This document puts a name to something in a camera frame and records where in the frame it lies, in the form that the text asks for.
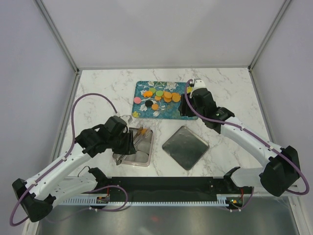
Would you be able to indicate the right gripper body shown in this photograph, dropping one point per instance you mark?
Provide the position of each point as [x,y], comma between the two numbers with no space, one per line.
[189,112]

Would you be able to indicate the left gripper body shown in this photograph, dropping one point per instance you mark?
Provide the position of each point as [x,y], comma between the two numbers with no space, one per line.
[122,145]

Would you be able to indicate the metal tongs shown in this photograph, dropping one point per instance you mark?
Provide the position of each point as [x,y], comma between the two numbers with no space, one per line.
[140,135]

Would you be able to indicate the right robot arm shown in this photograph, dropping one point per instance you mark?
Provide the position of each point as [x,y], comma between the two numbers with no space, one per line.
[279,166]

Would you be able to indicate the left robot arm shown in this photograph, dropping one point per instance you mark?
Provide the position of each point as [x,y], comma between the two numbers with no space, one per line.
[39,194]

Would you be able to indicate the square cookie tin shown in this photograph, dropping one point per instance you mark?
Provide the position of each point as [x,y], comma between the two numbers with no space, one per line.
[142,157]

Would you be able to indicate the orange cookie stack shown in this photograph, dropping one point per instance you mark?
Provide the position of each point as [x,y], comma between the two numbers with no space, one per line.
[168,97]

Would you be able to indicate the teal floral tray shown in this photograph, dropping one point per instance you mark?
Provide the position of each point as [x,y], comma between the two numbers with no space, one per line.
[165,110]

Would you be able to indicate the green cookie right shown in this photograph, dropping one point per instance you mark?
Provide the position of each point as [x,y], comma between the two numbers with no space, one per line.
[159,93]

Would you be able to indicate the green cookie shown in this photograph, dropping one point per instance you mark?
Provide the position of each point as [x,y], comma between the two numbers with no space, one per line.
[159,93]
[152,90]

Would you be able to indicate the square metal tin lid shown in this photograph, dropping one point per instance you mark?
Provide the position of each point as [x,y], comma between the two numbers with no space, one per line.
[185,147]

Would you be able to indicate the black cookie left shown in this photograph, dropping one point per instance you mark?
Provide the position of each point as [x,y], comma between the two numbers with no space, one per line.
[148,103]

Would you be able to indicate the green cookie left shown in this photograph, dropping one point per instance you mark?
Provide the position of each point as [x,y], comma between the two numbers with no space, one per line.
[152,90]

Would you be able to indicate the orange flower cookie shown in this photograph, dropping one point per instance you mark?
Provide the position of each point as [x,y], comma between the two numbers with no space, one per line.
[148,94]

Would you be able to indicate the pink cookie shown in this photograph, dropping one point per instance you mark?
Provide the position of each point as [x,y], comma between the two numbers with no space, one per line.
[137,100]

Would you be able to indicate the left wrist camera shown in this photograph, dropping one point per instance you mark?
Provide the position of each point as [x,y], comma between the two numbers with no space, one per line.
[127,118]

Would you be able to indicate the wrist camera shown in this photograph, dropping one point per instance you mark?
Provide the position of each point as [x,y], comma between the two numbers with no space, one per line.
[196,84]
[127,118]

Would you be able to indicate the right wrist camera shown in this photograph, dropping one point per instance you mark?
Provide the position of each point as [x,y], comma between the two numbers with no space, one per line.
[196,84]

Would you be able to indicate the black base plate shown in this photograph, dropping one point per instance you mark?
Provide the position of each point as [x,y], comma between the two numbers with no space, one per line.
[174,188]

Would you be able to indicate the white cable duct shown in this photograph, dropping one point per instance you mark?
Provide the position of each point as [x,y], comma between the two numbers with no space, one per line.
[220,201]

